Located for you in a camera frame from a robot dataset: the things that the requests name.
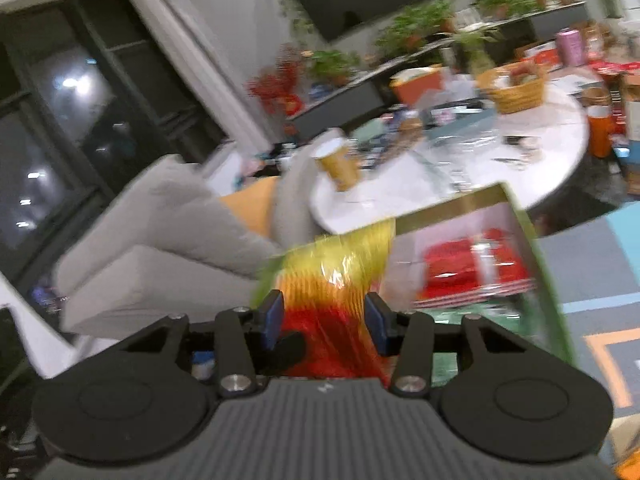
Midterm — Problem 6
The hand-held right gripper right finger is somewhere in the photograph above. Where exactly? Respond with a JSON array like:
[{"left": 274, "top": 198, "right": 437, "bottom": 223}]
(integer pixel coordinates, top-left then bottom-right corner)
[{"left": 363, "top": 292, "right": 544, "bottom": 397}]

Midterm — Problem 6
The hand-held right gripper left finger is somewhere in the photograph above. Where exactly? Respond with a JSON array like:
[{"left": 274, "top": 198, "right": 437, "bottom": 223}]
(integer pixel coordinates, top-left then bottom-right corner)
[{"left": 117, "top": 289, "right": 307, "bottom": 400}]

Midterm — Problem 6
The red yellow striped snack bag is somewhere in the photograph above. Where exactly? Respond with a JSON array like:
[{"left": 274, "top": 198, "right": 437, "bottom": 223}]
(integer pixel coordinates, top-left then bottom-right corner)
[{"left": 252, "top": 217, "right": 399, "bottom": 386}]

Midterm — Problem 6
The red snack bag white label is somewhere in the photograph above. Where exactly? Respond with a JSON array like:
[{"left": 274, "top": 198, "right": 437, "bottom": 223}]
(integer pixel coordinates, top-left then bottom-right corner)
[{"left": 414, "top": 227, "right": 539, "bottom": 309}]

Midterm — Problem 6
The green cardboard box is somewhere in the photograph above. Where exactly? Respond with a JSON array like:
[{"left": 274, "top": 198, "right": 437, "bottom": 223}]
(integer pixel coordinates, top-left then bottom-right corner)
[{"left": 252, "top": 182, "right": 577, "bottom": 386}]

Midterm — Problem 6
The orange cushion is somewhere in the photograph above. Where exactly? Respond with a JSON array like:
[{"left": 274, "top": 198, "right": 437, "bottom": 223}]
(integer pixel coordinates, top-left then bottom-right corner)
[{"left": 218, "top": 175, "right": 280, "bottom": 237}]

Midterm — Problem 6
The grey fabric sofa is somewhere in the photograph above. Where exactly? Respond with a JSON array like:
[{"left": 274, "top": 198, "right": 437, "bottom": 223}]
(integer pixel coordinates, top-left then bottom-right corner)
[{"left": 52, "top": 127, "right": 351, "bottom": 337}]

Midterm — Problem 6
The yellow canister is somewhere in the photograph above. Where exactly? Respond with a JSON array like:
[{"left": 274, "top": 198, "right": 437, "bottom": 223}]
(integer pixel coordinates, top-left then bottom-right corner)
[{"left": 313, "top": 137, "right": 362, "bottom": 192}]

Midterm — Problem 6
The white round coffee table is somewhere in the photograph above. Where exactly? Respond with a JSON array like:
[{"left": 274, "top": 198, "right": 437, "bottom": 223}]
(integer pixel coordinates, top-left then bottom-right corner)
[{"left": 309, "top": 72, "right": 590, "bottom": 235}]

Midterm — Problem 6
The grey television cabinet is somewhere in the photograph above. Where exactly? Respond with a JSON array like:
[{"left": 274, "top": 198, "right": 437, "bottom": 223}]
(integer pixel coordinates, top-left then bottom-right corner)
[{"left": 285, "top": 1, "right": 589, "bottom": 139}]

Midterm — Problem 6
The red flower plant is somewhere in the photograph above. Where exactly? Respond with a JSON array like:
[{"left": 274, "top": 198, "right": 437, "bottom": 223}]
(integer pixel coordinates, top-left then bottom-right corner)
[{"left": 246, "top": 45, "right": 307, "bottom": 117}]

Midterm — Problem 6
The orange tissue box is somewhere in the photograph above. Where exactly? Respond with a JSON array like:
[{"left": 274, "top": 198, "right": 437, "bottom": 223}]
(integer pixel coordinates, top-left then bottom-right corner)
[{"left": 389, "top": 66, "right": 446, "bottom": 109}]

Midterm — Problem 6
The dark round coffee table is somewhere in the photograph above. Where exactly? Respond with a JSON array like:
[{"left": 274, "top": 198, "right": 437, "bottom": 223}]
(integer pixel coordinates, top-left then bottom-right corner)
[{"left": 535, "top": 147, "right": 640, "bottom": 237}]

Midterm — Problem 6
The yellow wicker basket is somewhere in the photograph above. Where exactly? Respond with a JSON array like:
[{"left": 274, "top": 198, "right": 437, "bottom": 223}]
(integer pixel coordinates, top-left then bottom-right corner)
[{"left": 476, "top": 61, "right": 550, "bottom": 115}]

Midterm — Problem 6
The white curtain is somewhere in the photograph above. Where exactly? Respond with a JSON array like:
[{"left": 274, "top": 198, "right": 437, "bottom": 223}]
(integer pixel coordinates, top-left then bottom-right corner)
[{"left": 114, "top": 0, "right": 267, "bottom": 147}]

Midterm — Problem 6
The dark framed window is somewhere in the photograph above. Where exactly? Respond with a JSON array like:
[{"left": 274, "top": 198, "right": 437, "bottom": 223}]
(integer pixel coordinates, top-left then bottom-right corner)
[{"left": 0, "top": 0, "right": 227, "bottom": 282}]

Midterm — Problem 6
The grassy plant in glass vase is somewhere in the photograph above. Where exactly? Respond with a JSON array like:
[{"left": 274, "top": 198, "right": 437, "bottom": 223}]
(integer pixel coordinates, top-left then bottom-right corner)
[{"left": 452, "top": 29, "right": 501, "bottom": 74}]

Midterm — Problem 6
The orange cylinder can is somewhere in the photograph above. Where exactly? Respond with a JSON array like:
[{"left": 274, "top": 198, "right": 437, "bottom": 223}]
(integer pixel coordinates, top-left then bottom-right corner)
[{"left": 586, "top": 104, "right": 615, "bottom": 159}]

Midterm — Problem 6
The cardboard box blue print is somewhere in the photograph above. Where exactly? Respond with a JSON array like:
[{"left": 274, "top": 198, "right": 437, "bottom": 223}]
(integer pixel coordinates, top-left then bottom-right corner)
[{"left": 620, "top": 72, "right": 640, "bottom": 142}]

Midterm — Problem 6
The pink box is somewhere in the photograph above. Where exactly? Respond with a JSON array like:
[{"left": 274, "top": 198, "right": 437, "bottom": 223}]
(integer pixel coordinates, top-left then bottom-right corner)
[{"left": 555, "top": 28, "right": 587, "bottom": 68}]

